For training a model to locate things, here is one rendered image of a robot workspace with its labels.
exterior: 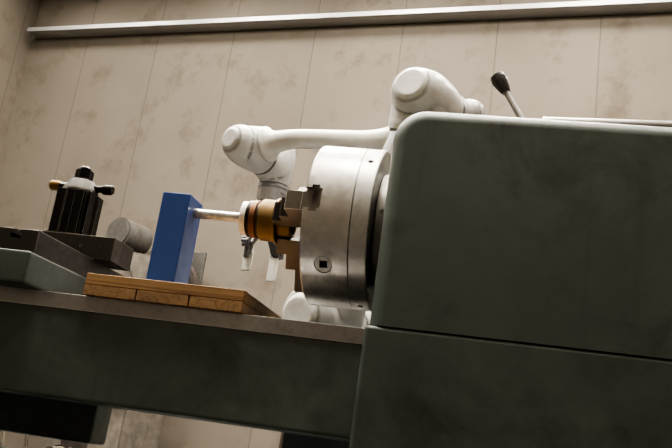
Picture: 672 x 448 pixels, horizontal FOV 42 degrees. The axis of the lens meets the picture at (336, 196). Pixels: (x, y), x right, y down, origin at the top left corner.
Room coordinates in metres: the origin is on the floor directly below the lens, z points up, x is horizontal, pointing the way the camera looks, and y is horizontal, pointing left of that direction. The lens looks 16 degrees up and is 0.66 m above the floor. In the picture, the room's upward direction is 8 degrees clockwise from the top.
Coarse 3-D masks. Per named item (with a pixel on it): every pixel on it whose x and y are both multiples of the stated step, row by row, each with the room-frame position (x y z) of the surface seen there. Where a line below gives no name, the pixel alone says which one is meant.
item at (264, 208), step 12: (252, 204) 1.68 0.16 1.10; (264, 204) 1.67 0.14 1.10; (252, 216) 1.67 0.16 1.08; (264, 216) 1.66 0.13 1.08; (252, 228) 1.68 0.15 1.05; (264, 228) 1.67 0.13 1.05; (276, 228) 1.68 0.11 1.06; (288, 228) 1.67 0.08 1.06; (264, 240) 1.70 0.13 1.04; (276, 240) 1.69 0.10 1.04
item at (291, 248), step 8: (280, 240) 1.70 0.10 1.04; (288, 240) 1.69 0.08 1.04; (296, 240) 1.69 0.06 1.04; (280, 248) 1.70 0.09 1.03; (288, 248) 1.70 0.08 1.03; (296, 248) 1.69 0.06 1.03; (288, 256) 1.70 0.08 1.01; (296, 256) 1.70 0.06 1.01; (288, 264) 1.71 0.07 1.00; (296, 264) 1.71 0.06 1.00; (296, 272) 1.71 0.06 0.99; (296, 280) 1.72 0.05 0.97; (296, 288) 1.73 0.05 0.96
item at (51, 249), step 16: (0, 240) 1.60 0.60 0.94; (16, 240) 1.59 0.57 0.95; (32, 240) 1.59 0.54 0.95; (48, 240) 1.62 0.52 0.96; (48, 256) 1.63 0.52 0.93; (64, 256) 1.69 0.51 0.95; (80, 256) 1.75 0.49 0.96; (80, 272) 1.77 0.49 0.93; (96, 272) 1.84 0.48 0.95; (112, 272) 1.91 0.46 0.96
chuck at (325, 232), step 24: (312, 168) 1.54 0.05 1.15; (336, 168) 1.54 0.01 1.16; (336, 192) 1.52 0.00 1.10; (312, 216) 1.53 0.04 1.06; (336, 216) 1.52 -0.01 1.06; (312, 240) 1.54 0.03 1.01; (336, 240) 1.53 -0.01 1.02; (312, 264) 1.56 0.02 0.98; (336, 264) 1.55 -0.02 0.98; (312, 288) 1.61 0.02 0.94; (336, 288) 1.59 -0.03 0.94
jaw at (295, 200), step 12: (288, 192) 1.56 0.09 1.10; (300, 192) 1.55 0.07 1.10; (312, 192) 1.53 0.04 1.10; (276, 204) 1.64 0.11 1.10; (288, 204) 1.56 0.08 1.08; (300, 204) 1.55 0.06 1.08; (312, 204) 1.53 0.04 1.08; (276, 216) 1.64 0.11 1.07; (288, 216) 1.60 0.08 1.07; (300, 216) 1.59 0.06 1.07
